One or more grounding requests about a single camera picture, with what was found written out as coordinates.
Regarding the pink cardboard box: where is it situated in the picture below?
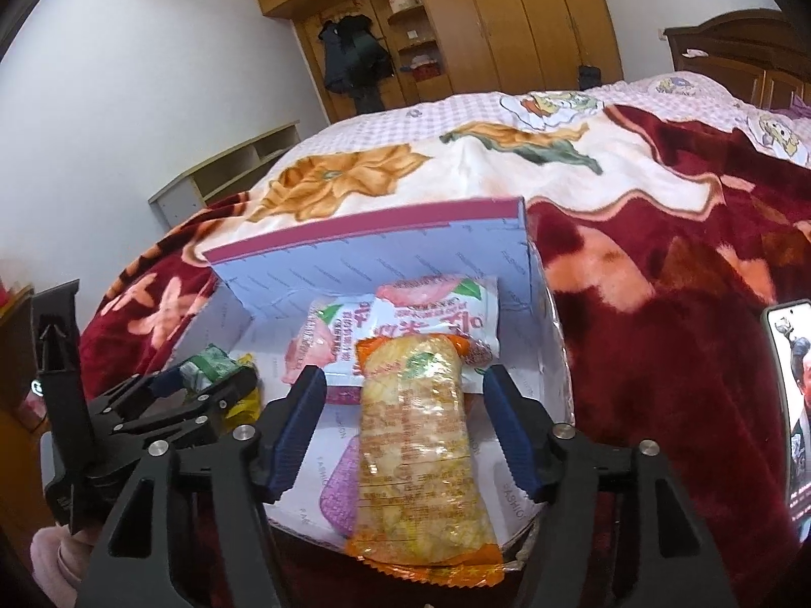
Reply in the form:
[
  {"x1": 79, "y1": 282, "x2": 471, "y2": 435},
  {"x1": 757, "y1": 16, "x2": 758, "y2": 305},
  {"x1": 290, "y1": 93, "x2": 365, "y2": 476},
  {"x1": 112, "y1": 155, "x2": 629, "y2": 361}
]
[{"x1": 201, "y1": 198, "x2": 574, "y2": 567}]

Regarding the green snack packet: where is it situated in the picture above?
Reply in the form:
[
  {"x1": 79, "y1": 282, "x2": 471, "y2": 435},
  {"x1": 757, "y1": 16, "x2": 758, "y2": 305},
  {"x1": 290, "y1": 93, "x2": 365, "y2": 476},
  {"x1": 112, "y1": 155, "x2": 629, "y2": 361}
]
[{"x1": 177, "y1": 345, "x2": 238, "y2": 397}]

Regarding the dark green coat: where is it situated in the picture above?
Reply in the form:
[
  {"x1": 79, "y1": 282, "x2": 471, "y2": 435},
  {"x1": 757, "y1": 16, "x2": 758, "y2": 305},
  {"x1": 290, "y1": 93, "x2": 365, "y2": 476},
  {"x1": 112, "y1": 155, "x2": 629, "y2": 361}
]
[{"x1": 345, "y1": 13, "x2": 394, "y2": 111}]

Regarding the orange cracker packet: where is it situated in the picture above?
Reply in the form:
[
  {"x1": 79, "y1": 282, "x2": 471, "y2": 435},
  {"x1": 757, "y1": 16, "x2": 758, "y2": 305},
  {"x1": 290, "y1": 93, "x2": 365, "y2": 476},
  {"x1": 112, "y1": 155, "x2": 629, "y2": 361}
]
[{"x1": 344, "y1": 332, "x2": 504, "y2": 585}]

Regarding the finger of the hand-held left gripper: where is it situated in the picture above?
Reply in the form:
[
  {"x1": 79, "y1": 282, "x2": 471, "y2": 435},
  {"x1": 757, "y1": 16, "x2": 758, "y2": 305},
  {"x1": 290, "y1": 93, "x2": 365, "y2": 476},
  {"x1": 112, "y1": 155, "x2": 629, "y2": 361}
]
[
  {"x1": 89, "y1": 367, "x2": 194, "y2": 422},
  {"x1": 110, "y1": 368, "x2": 261, "y2": 450}
]

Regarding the black jacket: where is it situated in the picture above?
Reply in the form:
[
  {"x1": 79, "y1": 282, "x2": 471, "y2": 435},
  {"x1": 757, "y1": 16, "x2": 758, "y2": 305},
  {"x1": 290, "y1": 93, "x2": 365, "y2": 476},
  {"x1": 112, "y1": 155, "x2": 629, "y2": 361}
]
[{"x1": 320, "y1": 18, "x2": 349, "y2": 93}]

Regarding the purple tin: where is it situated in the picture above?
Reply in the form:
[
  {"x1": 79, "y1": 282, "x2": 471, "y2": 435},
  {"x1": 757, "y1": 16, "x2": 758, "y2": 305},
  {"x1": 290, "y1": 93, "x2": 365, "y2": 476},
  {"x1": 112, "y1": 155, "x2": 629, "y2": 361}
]
[{"x1": 318, "y1": 440, "x2": 365, "y2": 539}]

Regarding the person's left forearm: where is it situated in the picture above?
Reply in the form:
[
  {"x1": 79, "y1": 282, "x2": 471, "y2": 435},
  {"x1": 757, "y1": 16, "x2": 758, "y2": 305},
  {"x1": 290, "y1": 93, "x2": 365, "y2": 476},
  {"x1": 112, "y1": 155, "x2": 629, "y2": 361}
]
[{"x1": 30, "y1": 522, "x2": 96, "y2": 608}]

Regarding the smartphone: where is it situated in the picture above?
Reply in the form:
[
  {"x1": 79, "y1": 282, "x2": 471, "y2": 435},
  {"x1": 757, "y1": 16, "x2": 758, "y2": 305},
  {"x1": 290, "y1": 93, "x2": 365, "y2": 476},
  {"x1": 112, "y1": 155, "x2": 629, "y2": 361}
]
[{"x1": 760, "y1": 299, "x2": 811, "y2": 542}]

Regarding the low grey shelf unit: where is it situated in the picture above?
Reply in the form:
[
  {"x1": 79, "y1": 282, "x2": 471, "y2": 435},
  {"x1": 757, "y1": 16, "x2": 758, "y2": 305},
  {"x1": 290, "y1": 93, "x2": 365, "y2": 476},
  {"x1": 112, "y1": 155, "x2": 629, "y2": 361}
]
[{"x1": 148, "y1": 122, "x2": 302, "y2": 229}]

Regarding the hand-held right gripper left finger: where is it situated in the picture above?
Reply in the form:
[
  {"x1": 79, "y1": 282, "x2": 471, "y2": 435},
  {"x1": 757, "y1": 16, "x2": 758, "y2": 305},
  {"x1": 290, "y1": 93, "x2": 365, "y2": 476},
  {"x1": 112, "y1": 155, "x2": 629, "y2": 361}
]
[{"x1": 75, "y1": 364, "x2": 329, "y2": 608}]

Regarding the dark wooden headboard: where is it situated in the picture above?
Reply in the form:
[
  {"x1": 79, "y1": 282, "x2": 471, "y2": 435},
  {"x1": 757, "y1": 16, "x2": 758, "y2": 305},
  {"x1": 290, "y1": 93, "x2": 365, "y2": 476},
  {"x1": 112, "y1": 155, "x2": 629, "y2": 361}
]
[{"x1": 664, "y1": 9, "x2": 811, "y2": 118}]

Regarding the wooden wardrobe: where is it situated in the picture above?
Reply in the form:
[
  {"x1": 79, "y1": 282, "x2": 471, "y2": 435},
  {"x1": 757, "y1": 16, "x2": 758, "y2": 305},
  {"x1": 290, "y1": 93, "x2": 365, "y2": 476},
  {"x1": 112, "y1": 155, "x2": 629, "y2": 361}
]
[{"x1": 255, "y1": 0, "x2": 625, "y2": 121}]

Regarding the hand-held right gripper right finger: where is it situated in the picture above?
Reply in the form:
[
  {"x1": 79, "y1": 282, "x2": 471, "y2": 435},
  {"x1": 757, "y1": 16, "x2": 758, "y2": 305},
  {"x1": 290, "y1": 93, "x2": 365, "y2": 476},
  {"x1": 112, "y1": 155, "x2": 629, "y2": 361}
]
[{"x1": 483, "y1": 364, "x2": 739, "y2": 608}]

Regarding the red floral blanket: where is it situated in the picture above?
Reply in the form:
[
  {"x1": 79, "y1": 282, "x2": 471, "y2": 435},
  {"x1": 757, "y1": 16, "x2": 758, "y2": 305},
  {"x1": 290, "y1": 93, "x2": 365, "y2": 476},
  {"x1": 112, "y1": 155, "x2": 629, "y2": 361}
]
[{"x1": 79, "y1": 104, "x2": 811, "y2": 608}]

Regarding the yellow wooden cabinet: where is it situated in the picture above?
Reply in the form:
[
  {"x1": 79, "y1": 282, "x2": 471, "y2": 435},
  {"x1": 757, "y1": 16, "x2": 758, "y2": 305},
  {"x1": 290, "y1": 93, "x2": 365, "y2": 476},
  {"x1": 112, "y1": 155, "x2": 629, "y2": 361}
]
[{"x1": 0, "y1": 285, "x2": 70, "y2": 539}]

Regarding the pink checked cartoon bedsheet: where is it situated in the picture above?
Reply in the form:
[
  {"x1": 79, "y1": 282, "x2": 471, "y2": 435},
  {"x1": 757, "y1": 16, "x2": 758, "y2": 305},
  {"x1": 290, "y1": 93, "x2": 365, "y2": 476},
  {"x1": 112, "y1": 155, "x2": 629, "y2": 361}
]
[{"x1": 310, "y1": 71, "x2": 811, "y2": 169}]

